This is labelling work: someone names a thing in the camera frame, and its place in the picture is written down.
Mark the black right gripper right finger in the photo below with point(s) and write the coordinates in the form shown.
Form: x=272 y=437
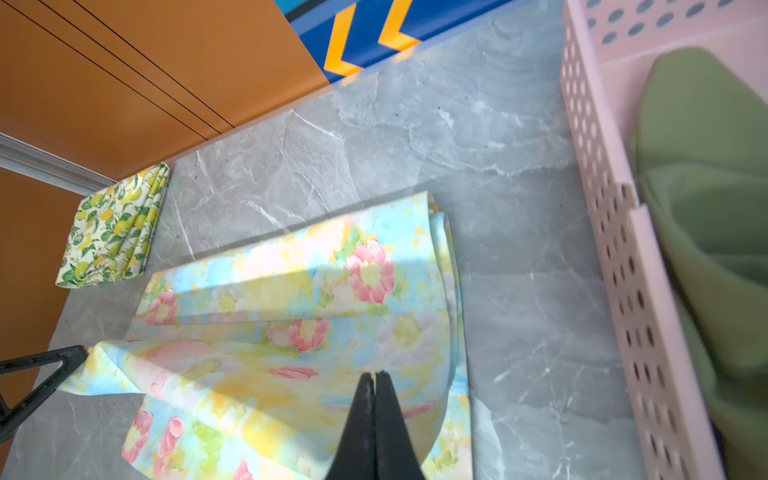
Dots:
x=395 y=455

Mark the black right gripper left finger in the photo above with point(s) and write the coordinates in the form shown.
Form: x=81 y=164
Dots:
x=355 y=458

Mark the lemon print skirt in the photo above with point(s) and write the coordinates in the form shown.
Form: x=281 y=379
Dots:
x=113 y=229

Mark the pastel floral skirt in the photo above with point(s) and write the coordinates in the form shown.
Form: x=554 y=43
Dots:
x=247 y=361

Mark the olive green ruffled skirt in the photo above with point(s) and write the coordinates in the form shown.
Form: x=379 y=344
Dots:
x=699 y=156

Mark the pink perforated plastic basket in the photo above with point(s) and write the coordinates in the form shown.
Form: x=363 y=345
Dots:
x=608 y=52

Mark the aluminium corner post left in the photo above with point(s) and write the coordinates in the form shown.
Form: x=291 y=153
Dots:
x=27 y=160

